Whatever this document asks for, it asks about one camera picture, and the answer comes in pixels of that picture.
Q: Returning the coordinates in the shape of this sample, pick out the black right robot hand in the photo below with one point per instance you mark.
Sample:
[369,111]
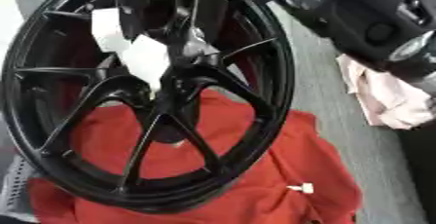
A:
[196,39]

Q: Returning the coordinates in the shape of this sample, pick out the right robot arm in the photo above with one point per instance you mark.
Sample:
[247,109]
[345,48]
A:
[363,17]

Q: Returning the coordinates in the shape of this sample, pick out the black spoked wheel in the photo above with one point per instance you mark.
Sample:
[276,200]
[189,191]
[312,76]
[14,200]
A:
[85,176]

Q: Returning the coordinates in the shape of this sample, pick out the pale pink cloth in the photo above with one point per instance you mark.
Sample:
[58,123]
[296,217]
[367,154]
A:
[392,101]

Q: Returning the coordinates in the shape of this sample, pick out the grey mesh object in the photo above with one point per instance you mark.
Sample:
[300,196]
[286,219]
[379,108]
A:
[14,189]

